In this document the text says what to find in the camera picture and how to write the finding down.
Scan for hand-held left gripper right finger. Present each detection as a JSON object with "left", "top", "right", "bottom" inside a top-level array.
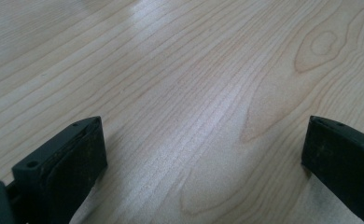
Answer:
[{"left": 301, "top": 115, "right": 364, "bottom": 224}]

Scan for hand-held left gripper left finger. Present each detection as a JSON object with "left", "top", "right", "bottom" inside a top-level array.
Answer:
[{"left": 6, "top": 116, "right": 108, "bottom": 224}]

